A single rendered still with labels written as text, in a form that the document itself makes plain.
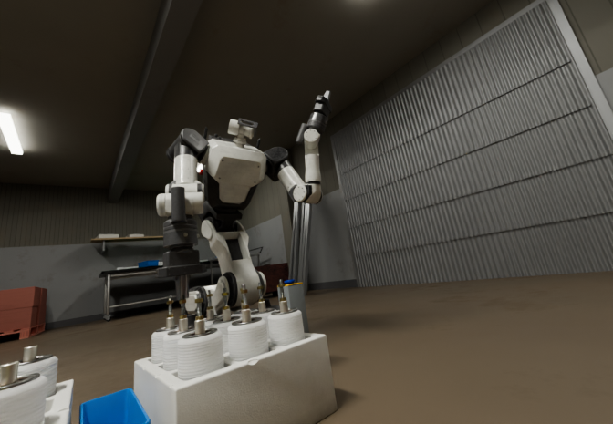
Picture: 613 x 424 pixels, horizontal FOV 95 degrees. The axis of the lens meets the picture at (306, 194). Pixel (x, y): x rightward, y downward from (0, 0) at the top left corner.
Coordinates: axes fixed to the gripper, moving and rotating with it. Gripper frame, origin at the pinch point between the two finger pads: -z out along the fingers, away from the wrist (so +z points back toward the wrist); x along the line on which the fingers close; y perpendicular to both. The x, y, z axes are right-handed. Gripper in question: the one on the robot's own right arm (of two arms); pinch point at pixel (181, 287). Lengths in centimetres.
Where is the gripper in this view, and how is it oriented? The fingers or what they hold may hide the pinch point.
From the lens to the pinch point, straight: 85.8
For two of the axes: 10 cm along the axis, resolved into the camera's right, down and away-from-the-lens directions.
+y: 6.2, -2.9, -7.3
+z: -1.4, -9.6, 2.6
